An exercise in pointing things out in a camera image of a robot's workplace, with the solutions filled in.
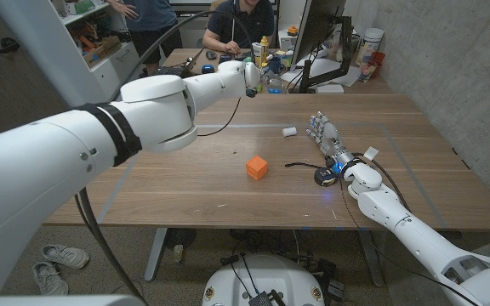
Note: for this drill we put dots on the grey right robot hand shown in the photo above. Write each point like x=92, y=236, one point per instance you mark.
x=328, y=138

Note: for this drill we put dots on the computer monitor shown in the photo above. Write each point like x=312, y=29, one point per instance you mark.
x=315, y=30

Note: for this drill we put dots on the white canister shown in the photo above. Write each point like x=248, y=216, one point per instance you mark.
x=370, y=44

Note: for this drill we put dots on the white shelf cabinet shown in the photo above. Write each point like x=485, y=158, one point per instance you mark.
x=53, y=47

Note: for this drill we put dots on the blue plastic block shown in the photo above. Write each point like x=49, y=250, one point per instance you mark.
x=275, y=90

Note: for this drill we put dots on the cardboard box with tools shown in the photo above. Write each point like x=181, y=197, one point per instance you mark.
x=102, y=50

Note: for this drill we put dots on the juice carton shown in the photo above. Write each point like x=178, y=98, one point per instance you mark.
x=257, y=53

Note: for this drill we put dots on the seated person in dark shirt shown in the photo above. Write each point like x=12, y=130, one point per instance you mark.
x=245, y=23

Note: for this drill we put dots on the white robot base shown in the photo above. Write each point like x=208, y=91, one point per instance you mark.
x=264, y=276

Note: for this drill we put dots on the yellow mustard bottle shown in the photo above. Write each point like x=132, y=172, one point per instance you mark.
x=264, y=51

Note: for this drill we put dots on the grey sneaker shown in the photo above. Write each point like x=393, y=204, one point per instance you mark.
x=64, y=256
x=49, y=278

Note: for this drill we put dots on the clear glass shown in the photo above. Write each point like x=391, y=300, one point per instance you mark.
x=366, y=72

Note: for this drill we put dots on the white bandage roll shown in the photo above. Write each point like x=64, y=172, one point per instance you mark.
x=289, y=132

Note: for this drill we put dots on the black power strip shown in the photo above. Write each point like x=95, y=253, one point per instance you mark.
x=330, y=278

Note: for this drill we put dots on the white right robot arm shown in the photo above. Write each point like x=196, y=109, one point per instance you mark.
x=419, y=238

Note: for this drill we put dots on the flat white box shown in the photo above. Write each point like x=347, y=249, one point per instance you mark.
x=330, y=88

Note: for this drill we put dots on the blue round gadget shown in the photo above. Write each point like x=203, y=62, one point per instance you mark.
x=207, y=68

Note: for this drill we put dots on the dark blue mug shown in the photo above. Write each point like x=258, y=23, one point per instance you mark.
x=277, y=64

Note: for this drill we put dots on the orange cube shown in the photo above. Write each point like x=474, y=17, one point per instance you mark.
x=256, y=168

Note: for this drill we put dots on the black floor fan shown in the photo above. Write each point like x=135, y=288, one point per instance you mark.
x=181, y=237

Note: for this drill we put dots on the white tag on right wrist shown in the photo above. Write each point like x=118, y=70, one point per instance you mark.
x=371, y=153

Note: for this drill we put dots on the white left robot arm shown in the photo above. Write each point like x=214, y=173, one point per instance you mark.
x=58, y=161

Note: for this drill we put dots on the red cup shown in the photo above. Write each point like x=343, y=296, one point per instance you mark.
x=378, y=61

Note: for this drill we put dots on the standing person in blue shirt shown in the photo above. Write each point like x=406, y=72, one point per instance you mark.
x=151, y=21

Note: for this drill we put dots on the grey table leg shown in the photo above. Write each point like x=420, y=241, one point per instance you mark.
x=372, y=259
x=155, y=255

